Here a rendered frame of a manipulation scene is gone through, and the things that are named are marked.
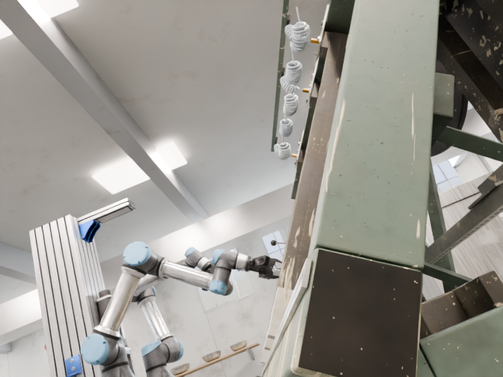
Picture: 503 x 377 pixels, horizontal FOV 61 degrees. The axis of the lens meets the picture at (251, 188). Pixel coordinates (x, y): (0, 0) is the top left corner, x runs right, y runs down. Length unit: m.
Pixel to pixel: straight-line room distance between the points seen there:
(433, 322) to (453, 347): 0.19
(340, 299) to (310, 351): 0.06
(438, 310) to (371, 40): 0.37
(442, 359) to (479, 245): 4.71
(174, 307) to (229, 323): 1.36
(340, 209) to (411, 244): 0.08
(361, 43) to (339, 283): 0.32
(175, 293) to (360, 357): 10.08
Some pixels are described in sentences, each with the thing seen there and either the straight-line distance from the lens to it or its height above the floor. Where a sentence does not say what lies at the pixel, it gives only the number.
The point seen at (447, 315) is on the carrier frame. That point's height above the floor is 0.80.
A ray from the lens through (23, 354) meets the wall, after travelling 12.04.
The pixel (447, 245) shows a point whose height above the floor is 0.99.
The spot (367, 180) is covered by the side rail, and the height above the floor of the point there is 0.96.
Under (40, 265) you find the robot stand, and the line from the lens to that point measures 2.61.
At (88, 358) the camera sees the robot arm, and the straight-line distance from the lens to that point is 1.98.
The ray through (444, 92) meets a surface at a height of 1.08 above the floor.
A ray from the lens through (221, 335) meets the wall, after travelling 10.03.
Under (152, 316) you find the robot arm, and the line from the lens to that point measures 2.75.
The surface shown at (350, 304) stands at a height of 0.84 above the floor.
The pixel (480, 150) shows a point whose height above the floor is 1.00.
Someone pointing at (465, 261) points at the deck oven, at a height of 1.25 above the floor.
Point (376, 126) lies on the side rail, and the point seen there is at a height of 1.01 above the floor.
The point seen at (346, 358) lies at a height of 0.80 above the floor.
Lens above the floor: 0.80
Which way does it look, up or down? 25 degrees up
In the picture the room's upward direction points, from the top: 22 degrees counter-clockwise
